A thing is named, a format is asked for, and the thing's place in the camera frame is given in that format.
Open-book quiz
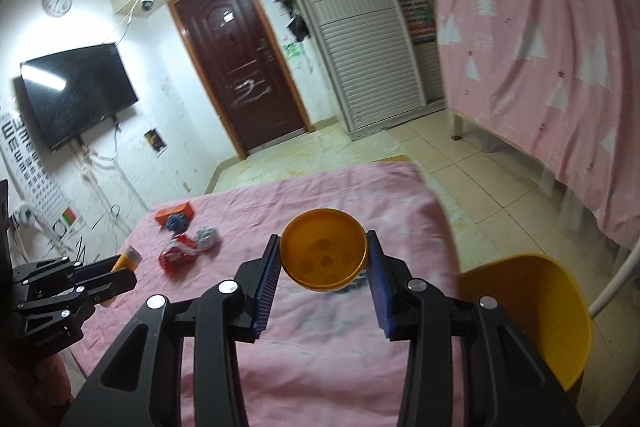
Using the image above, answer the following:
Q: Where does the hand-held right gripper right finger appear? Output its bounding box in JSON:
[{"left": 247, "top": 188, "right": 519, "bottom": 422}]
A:
[{"left": 366, "top": 231, "right": 583, "bottom": 427}]

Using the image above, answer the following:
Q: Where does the black wall television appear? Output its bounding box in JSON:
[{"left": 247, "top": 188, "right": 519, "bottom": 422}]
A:
[{"left": 20, "top": 42, "right": 140, "bottom": 152}]

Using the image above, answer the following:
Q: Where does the eye chart wall poster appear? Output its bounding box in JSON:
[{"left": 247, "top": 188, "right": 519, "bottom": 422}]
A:
[{"left": 0, "top": 107, "right": 71, "bottom": 253}]

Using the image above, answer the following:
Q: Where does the pink tree print curtain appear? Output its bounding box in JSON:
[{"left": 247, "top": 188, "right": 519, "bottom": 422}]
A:
[{"left": 425, "top": 0, "right": 640, "bottom": 253}]

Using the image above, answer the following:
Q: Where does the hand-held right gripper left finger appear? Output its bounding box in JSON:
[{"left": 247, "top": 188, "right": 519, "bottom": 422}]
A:
[{"left": 60, "top": 234, "right": 280, "bottom": 427}]

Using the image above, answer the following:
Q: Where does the colourful grid wall poster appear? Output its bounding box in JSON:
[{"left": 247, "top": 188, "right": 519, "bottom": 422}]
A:
[{"left": 390, "top": 0, "right": 438, "bottom": 48}]

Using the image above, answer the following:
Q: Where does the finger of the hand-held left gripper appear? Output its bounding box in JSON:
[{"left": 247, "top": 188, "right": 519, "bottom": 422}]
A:
[
  {"left": 11, "top": 255, "right": 123, "bottom": 289},
  {"left": 16, "top": 271, "right": 139, "bottom": 324}
]

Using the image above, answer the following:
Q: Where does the yellow plastic chair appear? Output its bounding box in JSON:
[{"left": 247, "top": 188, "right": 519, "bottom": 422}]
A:
[{"left": 457, "top": 253, "right": 593, "bottom": 392}]

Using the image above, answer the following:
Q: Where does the open wall socket box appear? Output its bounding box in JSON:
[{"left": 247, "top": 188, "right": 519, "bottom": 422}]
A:
[{"left": 144, "top": 129, "right": 167, "bottom": 154}]

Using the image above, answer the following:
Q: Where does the crumpled silver wrapper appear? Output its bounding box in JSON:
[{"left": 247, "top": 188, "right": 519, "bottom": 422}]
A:
[{"left": 195, "top": 226, "right": 221, "bottom": 253}]

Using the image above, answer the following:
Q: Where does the small black hanging bag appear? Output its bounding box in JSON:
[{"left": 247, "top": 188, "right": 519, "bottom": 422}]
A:
[{"left": 287, "top": 14, "right": 310, "bottom": 42}]

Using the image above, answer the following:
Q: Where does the white metal tube frame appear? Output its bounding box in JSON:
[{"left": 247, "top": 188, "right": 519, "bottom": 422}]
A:
[{"left": 587, "top": 237, "right": 640, "bottom": 319}]

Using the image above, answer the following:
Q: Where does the small orange box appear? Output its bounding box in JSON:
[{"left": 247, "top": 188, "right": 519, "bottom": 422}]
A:
[{"left": 155, "top": 202, "right": 195, "bottom": 228}]

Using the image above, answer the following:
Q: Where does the pink table cloth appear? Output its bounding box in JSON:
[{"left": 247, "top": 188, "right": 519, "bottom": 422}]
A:
[{"left": 75, "top": 161, "right": 463, "bottom": 427}]

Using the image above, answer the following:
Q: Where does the orange thread spool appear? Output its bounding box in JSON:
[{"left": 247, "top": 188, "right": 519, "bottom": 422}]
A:
[{"left": 102, "top": 246, "right": 142, "bottom": 307}]

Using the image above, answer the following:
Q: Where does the white slatted wardrobe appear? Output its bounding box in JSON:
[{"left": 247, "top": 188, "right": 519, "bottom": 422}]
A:
[{"left": 270, "top": 0, "right": 448, "bottom": 140}]

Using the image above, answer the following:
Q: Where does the dark red wooden door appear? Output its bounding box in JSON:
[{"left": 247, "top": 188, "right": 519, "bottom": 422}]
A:
[{"left": 167, "top": 0, "right": 311, "bottom": 160}]

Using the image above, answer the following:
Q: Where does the red sock with white stripe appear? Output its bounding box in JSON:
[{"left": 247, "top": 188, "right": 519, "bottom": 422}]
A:
[{"left": 158, "top": 232, "right": 198, "bottom": 277}]

